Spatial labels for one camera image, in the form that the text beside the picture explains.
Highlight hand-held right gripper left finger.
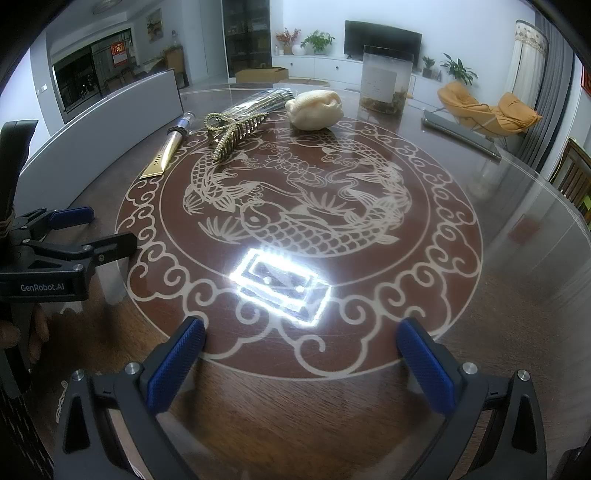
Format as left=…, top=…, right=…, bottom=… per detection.
left=53, top=316, right=207, bottom=480

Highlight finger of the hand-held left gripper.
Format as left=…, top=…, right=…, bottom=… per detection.
left=14, top=232, right=138, bottom=278
left=9, top=207, right=94, bottom=245

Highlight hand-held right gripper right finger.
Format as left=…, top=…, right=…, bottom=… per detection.
left=396, top=318, right=548, bottom=480

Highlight cotton swab packet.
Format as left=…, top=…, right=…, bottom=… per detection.
left=222, top=88, right=296, bottom=121

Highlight cream knit glove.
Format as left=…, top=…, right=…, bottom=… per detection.
left=285, top=90, right=343, bottom=131

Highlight brown fish-patterned desktop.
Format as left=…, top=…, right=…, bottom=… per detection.
left=60, top=83, right=591, bottom=480

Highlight person's left hand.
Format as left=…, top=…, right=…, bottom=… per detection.
left=0, top=307, right=50, bottom=370

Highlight gold cosmetic tube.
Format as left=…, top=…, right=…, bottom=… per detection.
left=140, top=112, right=195, bottom=180

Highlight dark glass balcony door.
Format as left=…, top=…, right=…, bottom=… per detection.
left=51, top=30, right=139, bottom=114

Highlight gold rhinestone hair clip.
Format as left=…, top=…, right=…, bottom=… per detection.
left=203, top=110, right=269, bottom=162

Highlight framed landscape painting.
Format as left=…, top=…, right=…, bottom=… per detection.
left=147, top=8, right=164, bottom=43

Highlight brown cardboard box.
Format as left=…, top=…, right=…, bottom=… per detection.
left=235, top=68, right=289, bottom=84

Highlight slatted wooden chair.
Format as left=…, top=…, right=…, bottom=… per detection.
left=549, top=138, right=591, bottom=208

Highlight dark glass display cabinet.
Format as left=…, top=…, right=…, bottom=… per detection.
left=222, top=0, right=273, bottom=84

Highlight red flowers in vase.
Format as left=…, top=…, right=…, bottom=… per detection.
left=276, top=28, right=303, bottom=56

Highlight white television cabinet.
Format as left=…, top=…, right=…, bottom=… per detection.
left=272, top=54, right=444, bottom=88

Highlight large leafy potted plant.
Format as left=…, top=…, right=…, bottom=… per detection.
left=301, top=31, right=335, bottom=56

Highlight clear labelled jar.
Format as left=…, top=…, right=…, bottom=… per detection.
left=359, top=45, right=415, bottom=114

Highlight grey curtain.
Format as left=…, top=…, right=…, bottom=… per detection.
left=531, top=32, right=579, bottom=185

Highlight spreading green potted plant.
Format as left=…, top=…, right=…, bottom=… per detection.
left=441, top=53, right=478, bottom=86

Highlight cream curtain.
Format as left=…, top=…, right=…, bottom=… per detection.
left=505, top=19, right=550, bottom=112

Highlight black television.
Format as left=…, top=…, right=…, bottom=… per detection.
left=344, top=21, right=423, bottom=63

